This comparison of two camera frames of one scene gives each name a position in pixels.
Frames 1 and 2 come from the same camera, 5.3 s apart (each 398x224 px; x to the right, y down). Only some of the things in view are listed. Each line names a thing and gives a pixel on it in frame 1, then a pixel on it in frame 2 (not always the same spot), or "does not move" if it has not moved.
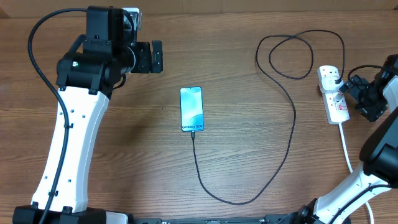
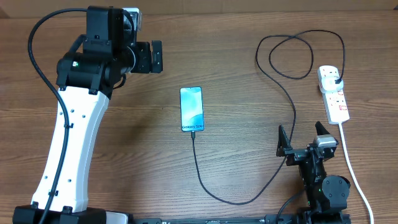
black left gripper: [144, 65] does not move
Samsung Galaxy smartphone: [192, 111] does not move
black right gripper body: [372, 102] to [295, 155]
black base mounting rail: [290, 218] does not move
